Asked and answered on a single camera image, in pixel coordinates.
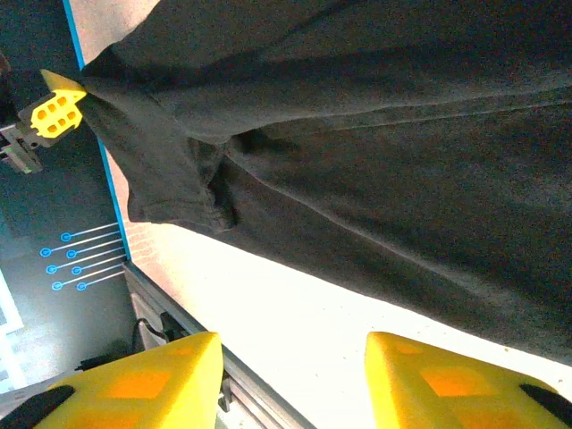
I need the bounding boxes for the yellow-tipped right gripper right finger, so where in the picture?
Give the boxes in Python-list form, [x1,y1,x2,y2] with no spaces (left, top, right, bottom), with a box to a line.
[365,331,572,429]

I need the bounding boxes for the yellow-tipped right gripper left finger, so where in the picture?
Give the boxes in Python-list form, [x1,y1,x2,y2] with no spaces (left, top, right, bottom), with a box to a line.
[8,331,224,429]

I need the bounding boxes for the black t-shirt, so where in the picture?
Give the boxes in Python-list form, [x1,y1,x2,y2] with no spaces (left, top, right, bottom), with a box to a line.
[80,0,572,366]

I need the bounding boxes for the blue table edge strip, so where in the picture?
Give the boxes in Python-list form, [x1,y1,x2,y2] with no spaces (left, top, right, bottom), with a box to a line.
[62,0,133,263]

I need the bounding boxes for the thin black cable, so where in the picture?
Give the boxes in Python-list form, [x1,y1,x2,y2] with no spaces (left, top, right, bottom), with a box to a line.
[131,316,180,354]

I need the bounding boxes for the aluminium mounting rail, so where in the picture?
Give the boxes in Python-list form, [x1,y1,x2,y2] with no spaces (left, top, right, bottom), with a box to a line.
[122,263,314,429]

